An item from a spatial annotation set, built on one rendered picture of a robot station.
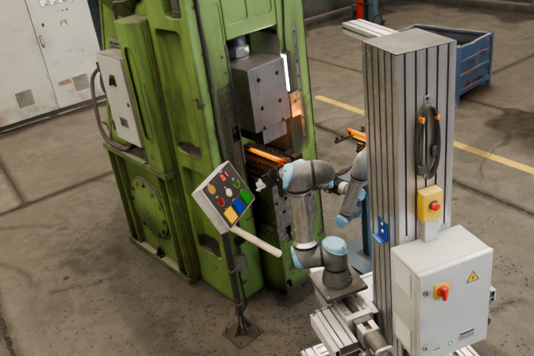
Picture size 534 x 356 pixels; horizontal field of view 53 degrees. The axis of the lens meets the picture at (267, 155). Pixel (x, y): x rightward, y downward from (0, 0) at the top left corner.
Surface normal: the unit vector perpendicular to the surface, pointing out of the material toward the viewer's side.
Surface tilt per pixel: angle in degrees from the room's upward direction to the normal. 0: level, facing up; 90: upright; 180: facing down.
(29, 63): 90
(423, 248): 0
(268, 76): 90
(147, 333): 0
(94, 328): 0
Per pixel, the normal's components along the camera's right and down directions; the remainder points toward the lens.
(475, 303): 0.34, 0.35
